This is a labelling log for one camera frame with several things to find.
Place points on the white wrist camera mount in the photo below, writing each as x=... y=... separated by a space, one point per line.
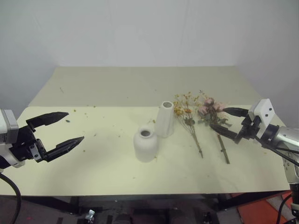
x=265 y=114
x=8 y=127

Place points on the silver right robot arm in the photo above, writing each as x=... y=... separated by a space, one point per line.
x=286 y=137

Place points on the yellow orange dried flower bunch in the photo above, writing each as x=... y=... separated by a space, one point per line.
x=187 y=114

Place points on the round white ceramic vase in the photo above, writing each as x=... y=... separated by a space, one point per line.
x=145 y=145

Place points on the tall white ribbed vase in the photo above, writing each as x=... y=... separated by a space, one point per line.
x=165 y=123

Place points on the orange floor object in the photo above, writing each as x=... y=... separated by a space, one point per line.
x=264 y=210

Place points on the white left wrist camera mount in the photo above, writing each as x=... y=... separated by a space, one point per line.
x=8 y=127

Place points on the black table frame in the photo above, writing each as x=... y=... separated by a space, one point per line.
x=58 y=205

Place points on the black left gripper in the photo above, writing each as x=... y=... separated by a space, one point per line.
x=24 y=145

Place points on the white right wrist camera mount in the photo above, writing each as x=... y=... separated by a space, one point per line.
x=265 y=114

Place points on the pink dried rose bunch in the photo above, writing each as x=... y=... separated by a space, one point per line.
x=213 y=109

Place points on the small silver metal piece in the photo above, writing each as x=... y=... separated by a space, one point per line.
x=90 y=214

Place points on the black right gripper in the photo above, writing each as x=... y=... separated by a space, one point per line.
x=251 y=128

